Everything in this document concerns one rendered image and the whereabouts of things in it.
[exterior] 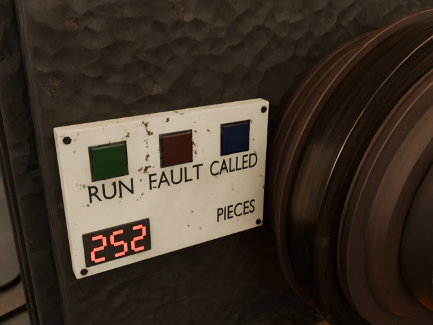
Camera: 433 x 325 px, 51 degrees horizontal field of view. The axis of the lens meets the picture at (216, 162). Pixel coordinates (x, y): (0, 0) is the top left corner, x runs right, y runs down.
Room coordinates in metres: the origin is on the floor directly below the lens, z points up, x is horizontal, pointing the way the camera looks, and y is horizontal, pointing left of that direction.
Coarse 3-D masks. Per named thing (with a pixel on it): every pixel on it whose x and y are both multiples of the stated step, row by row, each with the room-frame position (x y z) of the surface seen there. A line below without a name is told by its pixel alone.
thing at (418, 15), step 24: (408, 24) 0.58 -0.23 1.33; (336, 48) 0.64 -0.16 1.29; (360, 48) 0.54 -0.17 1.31; (312, 72) 0.61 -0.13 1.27; (336, 72) 0.53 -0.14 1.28; (312, 96) 0.58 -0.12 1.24; (288, 120) 0.58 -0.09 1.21; (312, 120) 0.51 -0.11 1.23; (288, 144) 0.56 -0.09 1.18; (288, 168) 0.50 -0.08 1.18; (264, 192) 0.58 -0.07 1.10; (288, 192) 0.50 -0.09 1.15; (288, 264) 0.50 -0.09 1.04
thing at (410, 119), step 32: (416, 96) 0.48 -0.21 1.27; (384, 128) 0.47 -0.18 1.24; (416, 128) 0.47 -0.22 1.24; (384, 160) 0.45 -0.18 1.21; (416, 160) 0.45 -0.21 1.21; (352, 192) 0.45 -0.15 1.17; (384, 192) 0.45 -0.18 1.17; (352, 224) 0.44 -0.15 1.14; (384, 224) 0.44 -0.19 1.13; (352, 256) 0.44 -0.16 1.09; (384, 256) 0.44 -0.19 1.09; (352, 288) 0.45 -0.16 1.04; (384, 288) 0.44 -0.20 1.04; (384, 320) 0.48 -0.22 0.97; (416, 320) 0.51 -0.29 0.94
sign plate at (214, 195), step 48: (96, 144) 0.45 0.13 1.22; (144, 144) 0.48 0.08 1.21; (192, 144) 0.51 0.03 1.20; (96, 192) 0.45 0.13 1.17; (144, 192) 0.48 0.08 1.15; (192, 192) 0.51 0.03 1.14; (240, 192) 0.54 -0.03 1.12; (96, 240) 0.45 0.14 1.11; (144, 240) 0.47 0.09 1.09; (192, 240) 0.51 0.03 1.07
